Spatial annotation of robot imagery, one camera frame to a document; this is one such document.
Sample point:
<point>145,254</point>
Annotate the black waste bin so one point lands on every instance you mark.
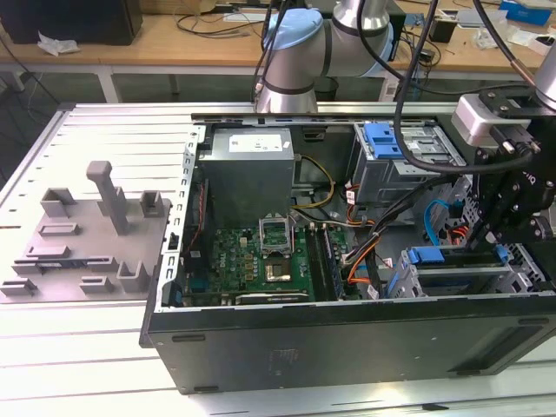
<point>326,89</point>

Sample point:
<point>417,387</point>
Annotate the black RAM slot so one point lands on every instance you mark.
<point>315,260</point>
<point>333,265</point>

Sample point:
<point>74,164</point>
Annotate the grey flat box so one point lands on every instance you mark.
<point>467,18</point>

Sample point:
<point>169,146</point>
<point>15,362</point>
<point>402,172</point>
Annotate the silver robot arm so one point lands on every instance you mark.
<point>295,65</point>

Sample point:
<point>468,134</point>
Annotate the grey power supply unit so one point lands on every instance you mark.
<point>243,187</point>

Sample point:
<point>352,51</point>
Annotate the small black container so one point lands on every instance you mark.
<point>445,30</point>

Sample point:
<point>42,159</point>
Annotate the green motherboard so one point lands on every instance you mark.
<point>234,260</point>

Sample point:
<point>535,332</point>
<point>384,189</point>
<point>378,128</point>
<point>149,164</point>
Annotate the metal locking lever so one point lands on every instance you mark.
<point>293,236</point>

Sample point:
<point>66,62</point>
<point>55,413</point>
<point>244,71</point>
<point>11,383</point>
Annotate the grey parts rack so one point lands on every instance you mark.
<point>87,260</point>

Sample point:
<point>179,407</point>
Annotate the wooden desk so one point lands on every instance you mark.
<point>174,52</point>

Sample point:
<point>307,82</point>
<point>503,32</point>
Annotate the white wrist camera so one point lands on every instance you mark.
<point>471,121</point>

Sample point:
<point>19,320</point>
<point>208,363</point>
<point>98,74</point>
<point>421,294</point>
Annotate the black PC case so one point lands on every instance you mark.
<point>347,347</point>

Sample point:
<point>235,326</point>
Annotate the silver drive cage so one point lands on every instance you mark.
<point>382,178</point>

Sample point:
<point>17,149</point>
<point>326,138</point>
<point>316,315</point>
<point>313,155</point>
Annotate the large black box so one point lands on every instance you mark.
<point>65,21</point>

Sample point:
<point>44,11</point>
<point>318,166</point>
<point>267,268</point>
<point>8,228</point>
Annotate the CPU socket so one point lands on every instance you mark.
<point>278,271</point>

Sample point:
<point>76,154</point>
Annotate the black graphics card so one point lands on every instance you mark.
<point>278,299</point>

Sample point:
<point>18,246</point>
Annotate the silver disk bay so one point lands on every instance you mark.
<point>460,273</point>

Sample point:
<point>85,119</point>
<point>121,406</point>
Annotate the blue plastic drive latch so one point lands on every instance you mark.
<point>378,139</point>

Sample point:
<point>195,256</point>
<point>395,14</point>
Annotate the clear plastic bag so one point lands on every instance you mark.
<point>482,39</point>

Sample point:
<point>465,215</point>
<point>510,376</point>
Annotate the white crumpled plastic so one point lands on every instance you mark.
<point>56,43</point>

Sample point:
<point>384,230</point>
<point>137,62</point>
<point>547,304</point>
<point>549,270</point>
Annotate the white tray with black item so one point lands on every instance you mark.
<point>543,43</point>

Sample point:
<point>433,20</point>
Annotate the hard disk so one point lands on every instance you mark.
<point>428,255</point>

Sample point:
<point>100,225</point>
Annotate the blue cardboard box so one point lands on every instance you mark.
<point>527,11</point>

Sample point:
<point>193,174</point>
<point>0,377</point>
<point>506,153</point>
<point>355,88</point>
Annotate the white code label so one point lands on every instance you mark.
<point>390,90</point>

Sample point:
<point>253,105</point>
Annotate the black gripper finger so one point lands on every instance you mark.
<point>530,230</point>
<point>497,191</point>

